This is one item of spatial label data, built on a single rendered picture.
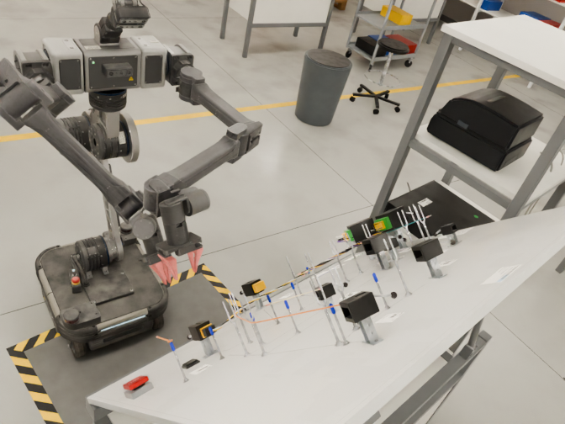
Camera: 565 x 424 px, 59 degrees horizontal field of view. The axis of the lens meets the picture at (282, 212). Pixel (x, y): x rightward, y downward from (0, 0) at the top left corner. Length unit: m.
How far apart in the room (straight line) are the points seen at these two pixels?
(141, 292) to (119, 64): 1.25
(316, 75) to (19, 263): 2.92
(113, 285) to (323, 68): 2.84
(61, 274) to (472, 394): 2.30
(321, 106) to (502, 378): 2.83
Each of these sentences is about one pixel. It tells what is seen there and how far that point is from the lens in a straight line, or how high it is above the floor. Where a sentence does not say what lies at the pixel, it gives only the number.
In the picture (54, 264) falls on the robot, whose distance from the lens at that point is 2.85.
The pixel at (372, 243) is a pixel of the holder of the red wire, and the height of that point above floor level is 1.31.
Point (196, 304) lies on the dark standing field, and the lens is 2.96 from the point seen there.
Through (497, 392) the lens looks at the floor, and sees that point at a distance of 3.24.
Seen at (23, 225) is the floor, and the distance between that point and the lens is 3.46.
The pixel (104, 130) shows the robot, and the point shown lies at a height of 1.20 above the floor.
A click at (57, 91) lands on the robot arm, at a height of 1.49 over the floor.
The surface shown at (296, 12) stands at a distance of 6.32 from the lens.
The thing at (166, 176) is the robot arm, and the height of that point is 1.48.
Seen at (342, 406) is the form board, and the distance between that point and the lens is 0.77.
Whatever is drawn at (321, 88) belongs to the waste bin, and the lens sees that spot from 4.75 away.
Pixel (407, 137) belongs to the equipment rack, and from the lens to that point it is 1.90.
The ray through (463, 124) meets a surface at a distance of 1.87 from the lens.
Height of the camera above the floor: 2.25
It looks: 37 degrees down
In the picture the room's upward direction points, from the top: 15 degrees clockwise
